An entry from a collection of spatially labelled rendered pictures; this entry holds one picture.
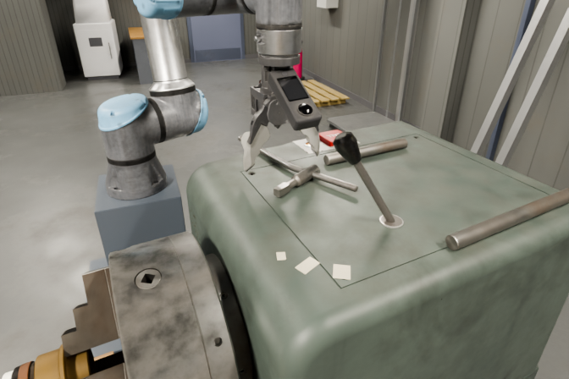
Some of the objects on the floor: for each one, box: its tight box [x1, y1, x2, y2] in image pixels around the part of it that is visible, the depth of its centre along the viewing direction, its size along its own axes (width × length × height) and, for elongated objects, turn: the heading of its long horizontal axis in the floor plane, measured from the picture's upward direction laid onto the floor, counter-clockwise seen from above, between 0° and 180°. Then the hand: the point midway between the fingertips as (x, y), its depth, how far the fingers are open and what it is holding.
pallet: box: [301, 80, 350, 107], centre depth 557 cm, size 112×77×10 cm
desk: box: [128, 27, 153, 85], centre depth 676 cm, size 71×138×74 cm, turn 22°
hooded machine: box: [73, 0, 123, 80], centre depth 653 cm, size 75×61×134 cm
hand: (284, 165), depth 72 cm, fingers open, 14 cm apart
